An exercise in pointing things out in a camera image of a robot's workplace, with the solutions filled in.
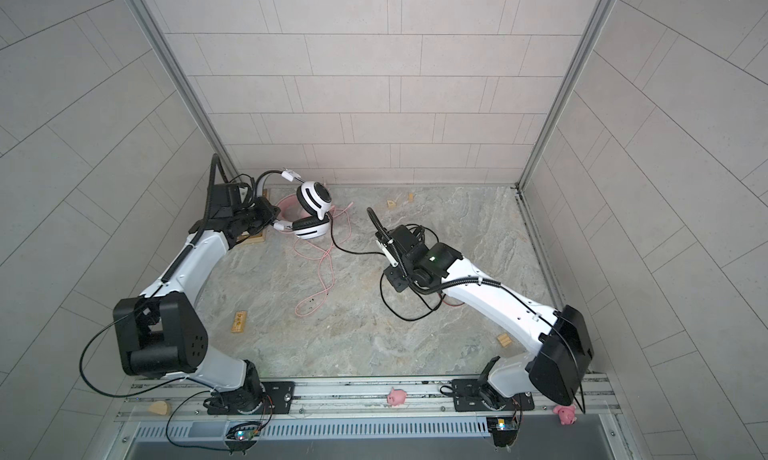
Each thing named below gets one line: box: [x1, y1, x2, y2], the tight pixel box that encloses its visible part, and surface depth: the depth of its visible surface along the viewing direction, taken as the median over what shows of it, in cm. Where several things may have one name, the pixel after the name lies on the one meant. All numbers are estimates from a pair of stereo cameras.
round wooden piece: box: [148, 401, 171, 416], surface depth 70 cm
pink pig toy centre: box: [387, 387, 407, 406], surface depth 72 cm
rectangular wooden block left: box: [231, 310, 247, 333], surface depth 84 cm
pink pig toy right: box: [553, 405, 577, 425], surface depth 68 cm
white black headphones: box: [256, 170, 332, 240], surface depth 76 cm
